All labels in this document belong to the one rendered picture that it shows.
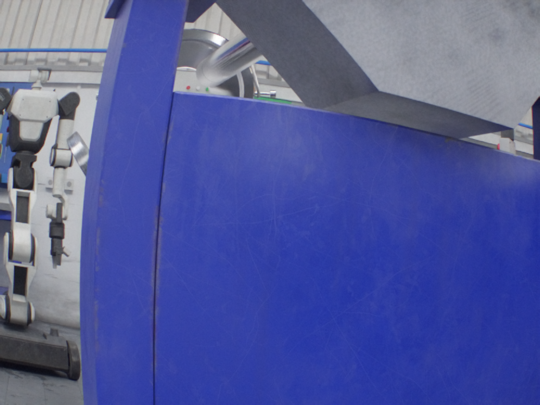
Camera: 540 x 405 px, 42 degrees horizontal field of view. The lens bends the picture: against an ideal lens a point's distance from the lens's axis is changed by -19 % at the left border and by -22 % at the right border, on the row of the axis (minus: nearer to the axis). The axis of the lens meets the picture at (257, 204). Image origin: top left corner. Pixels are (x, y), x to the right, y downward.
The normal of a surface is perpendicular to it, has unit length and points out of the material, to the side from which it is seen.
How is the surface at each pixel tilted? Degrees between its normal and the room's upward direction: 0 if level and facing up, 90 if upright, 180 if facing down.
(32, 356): 90
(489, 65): 90
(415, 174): 90
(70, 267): 90
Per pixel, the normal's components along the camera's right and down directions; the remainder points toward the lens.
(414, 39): 0.30, -0.04
